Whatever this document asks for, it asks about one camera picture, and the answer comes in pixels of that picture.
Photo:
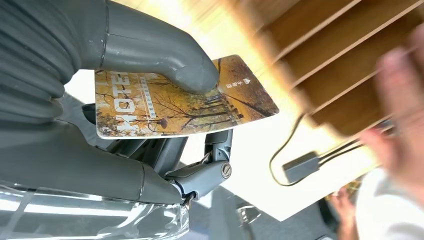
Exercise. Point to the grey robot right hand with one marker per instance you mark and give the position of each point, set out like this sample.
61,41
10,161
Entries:
82,172

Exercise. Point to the person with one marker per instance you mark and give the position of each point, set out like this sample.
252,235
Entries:
387,205

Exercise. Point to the wooden card organizer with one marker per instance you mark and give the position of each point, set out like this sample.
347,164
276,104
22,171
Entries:
331,49

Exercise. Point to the dark grey USB hub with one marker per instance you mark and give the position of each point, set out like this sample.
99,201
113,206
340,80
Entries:
301,167

